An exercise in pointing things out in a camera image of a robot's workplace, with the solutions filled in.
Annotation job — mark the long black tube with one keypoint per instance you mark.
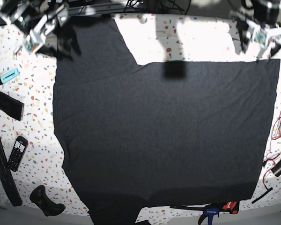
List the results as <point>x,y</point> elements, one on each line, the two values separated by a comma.
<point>7,180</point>

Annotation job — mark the black remote control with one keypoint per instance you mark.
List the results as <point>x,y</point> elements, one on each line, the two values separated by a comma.
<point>17,153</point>

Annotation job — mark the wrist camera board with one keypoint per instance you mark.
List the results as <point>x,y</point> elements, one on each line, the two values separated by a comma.
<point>30,46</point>
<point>260,37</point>

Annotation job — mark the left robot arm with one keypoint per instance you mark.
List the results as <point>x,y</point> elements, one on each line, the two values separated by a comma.
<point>264,11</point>

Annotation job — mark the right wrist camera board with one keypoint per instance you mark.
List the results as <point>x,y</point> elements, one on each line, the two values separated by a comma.
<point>30,46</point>

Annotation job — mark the light blue highlighter marker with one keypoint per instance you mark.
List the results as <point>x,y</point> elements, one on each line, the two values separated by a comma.
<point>9,76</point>

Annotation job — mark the black game controller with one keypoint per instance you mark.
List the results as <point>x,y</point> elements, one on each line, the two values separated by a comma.
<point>41,200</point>

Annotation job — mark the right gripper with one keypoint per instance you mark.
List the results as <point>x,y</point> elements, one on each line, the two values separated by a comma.
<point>54,46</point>

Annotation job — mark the dark grey T-shirt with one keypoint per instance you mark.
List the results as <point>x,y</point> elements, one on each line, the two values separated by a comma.
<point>162,134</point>

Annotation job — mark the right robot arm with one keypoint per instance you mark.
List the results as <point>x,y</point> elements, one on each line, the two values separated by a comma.
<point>25,14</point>

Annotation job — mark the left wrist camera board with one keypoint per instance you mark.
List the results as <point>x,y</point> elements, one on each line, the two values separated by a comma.
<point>260,37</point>

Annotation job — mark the small black stick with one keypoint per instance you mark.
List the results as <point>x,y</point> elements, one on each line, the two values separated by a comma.
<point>263,195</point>

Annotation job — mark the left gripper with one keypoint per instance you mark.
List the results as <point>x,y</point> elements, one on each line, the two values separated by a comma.
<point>248,25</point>

